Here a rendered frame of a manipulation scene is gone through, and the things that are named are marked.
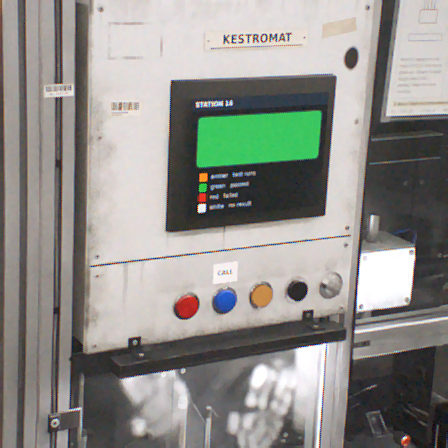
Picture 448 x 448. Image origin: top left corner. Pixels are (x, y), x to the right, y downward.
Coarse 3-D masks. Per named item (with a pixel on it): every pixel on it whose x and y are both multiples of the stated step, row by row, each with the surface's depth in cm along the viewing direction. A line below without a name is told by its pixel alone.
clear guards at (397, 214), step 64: (384, 0) 163; (384, 64) 166; (384, 128) 169; (384, 192) 172; (384, 256) 176; (320, 320) 173; (384, 320) 179; (128, 384) 159; (192, 384) 164; (256, 384) 170; (320, 384) 176
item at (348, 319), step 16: (368, 80) 165; (368, 96) 166; (368, 112) 167; (368, 128) 168; (352, 256) 173; (352, 272) 173; (352, 288) 174; (352, 304) 175; (336, 320) 174; (352, 320) 176; (336, 432) 180
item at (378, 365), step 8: (352, 360) 202; (360, 360) 203; (368, 360) 204; (376, 360) 205; (384, 360) 205; (352, 368) 202; (360, 368) 203; (368, 368) 204; (376, 368) 205; (384, 368) 206; (352, 376) 203; (360, 376) 204; (368, 376) 205
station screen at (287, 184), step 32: (256, 96) 153; (288, 96) 155; (320, 96) 158; (192, 128) 149; (320, 128) 159; (192, 160) 151; (288, 160) 158; (320, 160) 161; (192, 192) 152; (224, 192) 154; (256, 192) 157; (288, 192) 160; (320, 192) 162
